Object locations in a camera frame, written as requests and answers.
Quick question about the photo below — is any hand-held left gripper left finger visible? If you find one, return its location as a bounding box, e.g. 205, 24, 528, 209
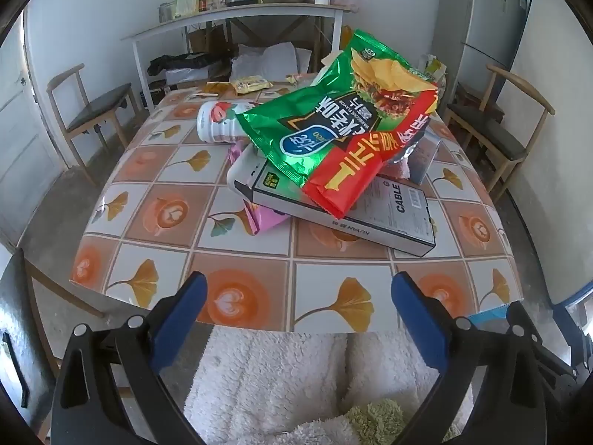
51, 271, 208, 445

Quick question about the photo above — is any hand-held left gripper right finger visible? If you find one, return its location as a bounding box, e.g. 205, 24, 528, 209
390, 271, 550, 445

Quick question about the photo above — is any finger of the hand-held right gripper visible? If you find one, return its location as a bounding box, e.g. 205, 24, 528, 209
530, 329, 584, 381

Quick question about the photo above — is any light blue plastic bin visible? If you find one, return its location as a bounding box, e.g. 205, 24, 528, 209
468, 303, 510, 323

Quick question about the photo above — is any large green red chip bag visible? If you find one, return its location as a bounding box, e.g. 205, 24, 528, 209
235, 29, 440, 220

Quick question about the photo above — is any pale green fluffy cloth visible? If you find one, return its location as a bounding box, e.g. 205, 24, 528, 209
347, 399, 420, 445

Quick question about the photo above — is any pink snack packet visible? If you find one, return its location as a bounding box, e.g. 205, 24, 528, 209
227, 141, 290, 236

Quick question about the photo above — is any light blue white carton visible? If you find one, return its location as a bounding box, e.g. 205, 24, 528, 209
387, 125, 443, 185

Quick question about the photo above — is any wooden chair black seat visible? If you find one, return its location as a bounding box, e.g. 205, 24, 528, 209
46, 62, 140, 186
442, 64, 556, 202

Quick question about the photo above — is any white yogurt drink bottle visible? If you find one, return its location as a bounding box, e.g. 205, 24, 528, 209
196, 100, 260, 144

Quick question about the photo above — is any dark brown wooden stool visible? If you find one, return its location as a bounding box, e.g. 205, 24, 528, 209
456, 81, 506, 123

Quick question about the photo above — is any white panel blue edge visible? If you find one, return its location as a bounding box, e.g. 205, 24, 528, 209
507, 0, 593, 307

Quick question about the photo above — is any white door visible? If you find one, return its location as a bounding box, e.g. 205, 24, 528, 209
0, 19, 66, 251

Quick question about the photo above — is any pale yellow snack packet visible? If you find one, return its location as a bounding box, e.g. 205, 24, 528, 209
232, 77, 273, 94

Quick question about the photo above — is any white bag green label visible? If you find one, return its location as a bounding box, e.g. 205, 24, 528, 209
419, 53, 449, 85

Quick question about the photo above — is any black bag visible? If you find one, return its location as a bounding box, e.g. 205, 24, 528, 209
147, 52, 218, 77

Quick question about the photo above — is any white sack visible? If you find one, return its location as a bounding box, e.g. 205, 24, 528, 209
231, 43, 297, 79

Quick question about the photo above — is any brown paper bag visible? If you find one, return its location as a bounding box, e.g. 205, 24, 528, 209
188, 23, 230, 54

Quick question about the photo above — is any grey refrigerator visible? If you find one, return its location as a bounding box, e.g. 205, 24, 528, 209
463, 0, 529, 79

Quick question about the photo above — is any white side table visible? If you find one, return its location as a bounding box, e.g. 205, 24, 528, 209
121, 2, 353, 114

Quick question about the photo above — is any green white food package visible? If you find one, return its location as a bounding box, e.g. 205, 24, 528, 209
173, 0, 202, 19

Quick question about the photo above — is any black white cable box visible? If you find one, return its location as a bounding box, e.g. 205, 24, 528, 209
227, 151, 437, 258

